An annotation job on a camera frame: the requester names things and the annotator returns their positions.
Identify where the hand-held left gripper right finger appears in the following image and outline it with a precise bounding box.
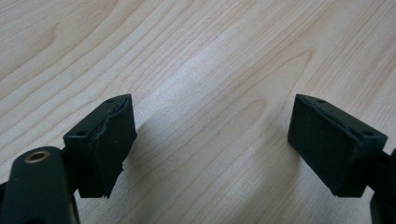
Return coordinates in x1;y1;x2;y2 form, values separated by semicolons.
287;93;389;198

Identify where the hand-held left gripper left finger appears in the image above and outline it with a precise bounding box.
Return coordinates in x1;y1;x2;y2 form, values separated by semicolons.
63;93;138;199

